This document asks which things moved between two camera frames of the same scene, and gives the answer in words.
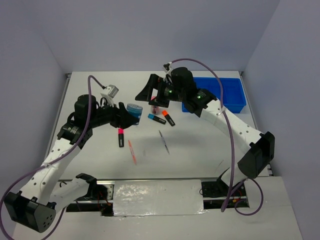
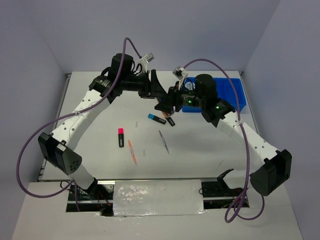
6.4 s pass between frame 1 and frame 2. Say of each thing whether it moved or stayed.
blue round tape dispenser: moved
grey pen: stayed
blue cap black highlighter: stayed
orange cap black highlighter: stayed
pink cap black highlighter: stayed
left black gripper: moved
